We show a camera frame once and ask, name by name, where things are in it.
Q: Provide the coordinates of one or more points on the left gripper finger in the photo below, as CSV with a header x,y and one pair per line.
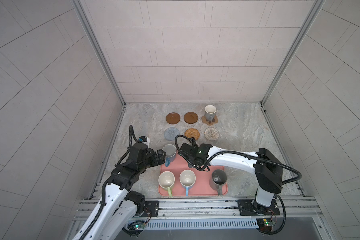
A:
x,y
159,162
161,155

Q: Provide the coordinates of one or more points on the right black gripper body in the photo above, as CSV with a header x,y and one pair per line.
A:
x,y
191,162

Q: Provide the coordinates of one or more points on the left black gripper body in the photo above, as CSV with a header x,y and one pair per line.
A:
x,y
148,161

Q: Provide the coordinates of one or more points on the blue floral mug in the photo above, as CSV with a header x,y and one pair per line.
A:
x,y
171,152

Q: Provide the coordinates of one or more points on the grey woven round coaster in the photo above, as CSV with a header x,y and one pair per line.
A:
x,y
171,133

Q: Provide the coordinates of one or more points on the rattan woven round coaster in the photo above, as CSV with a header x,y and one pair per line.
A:
x,y
192,133

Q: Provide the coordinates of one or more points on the brown wooden coaster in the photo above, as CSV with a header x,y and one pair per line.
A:
x,y
191,117
173,118

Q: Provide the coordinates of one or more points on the white mug grey handle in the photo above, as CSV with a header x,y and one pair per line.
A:
x,y
210,112

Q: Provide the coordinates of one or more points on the cork paw print coaster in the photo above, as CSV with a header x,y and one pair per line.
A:
x,y
210,123

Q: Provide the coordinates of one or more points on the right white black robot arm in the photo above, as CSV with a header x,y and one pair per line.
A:
x,y
271,174

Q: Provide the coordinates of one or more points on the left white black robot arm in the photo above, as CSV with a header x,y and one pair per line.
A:
x,y
118,203

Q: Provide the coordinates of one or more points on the dark grey mug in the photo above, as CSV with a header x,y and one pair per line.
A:
x,y
217,181

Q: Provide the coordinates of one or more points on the left circuit board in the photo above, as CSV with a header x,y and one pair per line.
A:
x,y
137,226

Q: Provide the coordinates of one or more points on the circuit board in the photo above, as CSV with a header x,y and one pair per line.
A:
x,y
266,225
137,226

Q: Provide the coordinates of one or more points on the right circuit board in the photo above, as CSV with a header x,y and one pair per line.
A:
x,y
266,225

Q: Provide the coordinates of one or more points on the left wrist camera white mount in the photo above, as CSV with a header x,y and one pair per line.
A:
x,y
144,140

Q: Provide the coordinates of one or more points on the white mug green handle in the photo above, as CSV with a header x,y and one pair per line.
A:
x,y
167,181

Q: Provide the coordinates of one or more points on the white mug blue handle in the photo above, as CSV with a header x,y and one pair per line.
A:
x,y
187,180

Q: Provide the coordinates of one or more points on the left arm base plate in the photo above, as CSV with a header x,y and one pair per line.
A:
x,y
150,209

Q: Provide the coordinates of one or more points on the aluminium mounting rail frame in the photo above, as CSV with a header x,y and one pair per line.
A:
x,y
216,214

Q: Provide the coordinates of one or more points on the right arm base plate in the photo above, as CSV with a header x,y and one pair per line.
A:
x,y
252,208

